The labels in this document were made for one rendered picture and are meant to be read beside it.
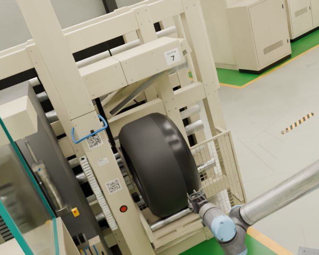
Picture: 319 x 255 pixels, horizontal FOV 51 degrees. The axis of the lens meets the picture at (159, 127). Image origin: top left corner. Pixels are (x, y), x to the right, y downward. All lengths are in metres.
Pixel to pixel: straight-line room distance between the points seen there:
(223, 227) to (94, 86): 1.05
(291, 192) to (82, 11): 10.35
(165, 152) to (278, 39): 5.25
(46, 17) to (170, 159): 0.87
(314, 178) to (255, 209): 0.29
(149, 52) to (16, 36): 9.02
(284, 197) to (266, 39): 5.26
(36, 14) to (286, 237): 2.43
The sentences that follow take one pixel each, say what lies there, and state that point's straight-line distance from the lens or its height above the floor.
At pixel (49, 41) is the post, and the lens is 1.61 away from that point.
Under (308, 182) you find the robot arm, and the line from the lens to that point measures 1.33.
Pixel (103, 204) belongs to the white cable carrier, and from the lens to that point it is 1.91.
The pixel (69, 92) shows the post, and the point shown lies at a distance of 1.65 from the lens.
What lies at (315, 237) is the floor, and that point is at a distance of 3.01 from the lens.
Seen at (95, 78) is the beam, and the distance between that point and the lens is 1.92.
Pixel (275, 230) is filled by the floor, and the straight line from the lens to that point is 3.08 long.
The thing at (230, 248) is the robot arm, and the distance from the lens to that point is 1.45.
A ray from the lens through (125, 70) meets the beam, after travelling 1.94.
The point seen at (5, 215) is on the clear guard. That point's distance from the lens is 1.08.
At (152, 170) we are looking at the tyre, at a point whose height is 1.31.
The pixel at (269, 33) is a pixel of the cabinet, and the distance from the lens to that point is 6.54.
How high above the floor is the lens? 2.15
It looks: 24 degrees down
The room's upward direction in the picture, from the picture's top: 19 degrees counter-clockwise
